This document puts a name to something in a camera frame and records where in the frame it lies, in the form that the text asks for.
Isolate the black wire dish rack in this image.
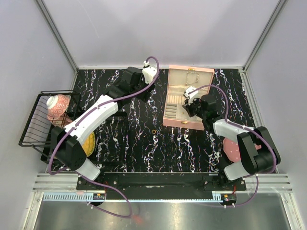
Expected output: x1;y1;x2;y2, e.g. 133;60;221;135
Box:
18;90;81;163

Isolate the pink polka dot plate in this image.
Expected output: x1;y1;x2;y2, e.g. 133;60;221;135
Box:
223;138;261;162

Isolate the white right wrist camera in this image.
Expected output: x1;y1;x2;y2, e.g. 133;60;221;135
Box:
183;86;199;100

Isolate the pink patterned ceramic bowl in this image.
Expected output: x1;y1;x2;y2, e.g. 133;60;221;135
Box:
46;94;70;120

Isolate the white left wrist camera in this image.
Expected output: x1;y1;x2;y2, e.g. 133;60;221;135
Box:
142;66;157;84

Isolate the yellow woven mat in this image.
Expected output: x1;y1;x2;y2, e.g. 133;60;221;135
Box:
82;132;95;157

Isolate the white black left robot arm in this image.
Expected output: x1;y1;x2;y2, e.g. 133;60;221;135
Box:
48;64;159;190

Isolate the crystal rhinestone necklace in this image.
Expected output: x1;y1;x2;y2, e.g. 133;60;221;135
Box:
186;70;200;86

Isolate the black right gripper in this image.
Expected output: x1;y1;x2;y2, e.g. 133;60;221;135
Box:
183;96;206;119

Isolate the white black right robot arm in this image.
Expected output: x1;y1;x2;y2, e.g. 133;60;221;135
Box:
182;92;281;190

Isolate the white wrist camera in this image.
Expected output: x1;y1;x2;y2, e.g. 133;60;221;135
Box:
183;86;199;100
142;66;157;84

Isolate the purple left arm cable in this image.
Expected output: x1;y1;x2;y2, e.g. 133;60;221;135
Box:
47;56;160;218

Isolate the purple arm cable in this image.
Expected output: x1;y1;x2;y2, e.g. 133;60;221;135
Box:
47;56;160;218
187;84;279;207

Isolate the pink jewelry box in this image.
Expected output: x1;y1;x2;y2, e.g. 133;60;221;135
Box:
163;65;215;131

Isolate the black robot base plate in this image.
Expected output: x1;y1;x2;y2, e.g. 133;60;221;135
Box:
76;172;247;202

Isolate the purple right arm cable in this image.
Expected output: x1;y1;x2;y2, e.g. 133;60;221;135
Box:
187;84;279;207

